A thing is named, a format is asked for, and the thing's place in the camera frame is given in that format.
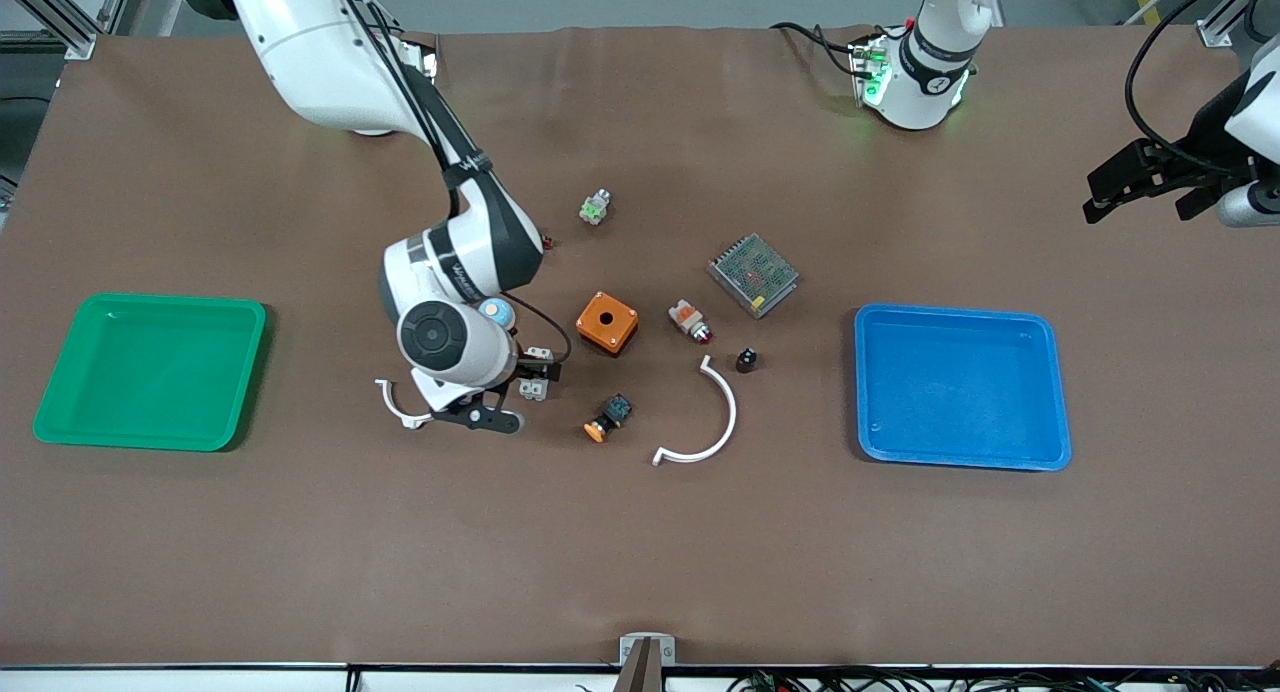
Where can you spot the aluminium frame profile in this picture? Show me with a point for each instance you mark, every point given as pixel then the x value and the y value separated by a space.
pixel 1222 22
pixel 60 22

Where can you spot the green white switch block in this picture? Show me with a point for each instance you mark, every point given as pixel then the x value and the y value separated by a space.
pixel 595 209

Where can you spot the red pushbutton white orange body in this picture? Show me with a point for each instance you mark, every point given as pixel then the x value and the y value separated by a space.
pixel 685 317

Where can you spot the orange pushbutton blue black body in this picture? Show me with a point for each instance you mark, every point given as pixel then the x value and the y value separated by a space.
pixel 618 409

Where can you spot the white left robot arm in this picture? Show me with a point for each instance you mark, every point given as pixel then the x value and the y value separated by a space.
pixel 925 67

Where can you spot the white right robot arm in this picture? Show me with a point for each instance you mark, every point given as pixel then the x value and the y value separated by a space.
pixel 320 52

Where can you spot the small white curved clamp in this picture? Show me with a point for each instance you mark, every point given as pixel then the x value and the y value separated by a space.
pixel 392 404

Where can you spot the metal table edge bracket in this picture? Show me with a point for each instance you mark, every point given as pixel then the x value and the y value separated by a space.
pixel 647 652

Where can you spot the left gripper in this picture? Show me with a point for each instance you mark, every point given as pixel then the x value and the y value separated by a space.
pixel 1203 150

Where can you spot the blue plastic tray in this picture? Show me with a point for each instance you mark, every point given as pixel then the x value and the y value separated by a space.
pixel 960 392

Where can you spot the green plastic tray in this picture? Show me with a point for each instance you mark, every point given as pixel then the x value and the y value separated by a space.
pixel 150 372

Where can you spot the white circuit breaker red switch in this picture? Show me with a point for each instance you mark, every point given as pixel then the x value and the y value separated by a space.
pixel 535 390

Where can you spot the blue dome buzzer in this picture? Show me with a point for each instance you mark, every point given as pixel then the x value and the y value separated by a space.
pixel 497 314

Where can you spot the small black capacitor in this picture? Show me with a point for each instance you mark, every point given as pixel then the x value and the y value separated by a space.
pixel 747 360

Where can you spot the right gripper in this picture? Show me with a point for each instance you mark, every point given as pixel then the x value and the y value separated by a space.
pixel 527 374

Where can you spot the metal mesh power supply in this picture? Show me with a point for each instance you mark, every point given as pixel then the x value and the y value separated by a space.
pixel 755 275

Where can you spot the orange button box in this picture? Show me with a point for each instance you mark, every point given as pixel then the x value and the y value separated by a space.
pixel 617 334

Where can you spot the large white curved clamp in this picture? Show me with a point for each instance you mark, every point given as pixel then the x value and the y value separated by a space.
pixel 730 412

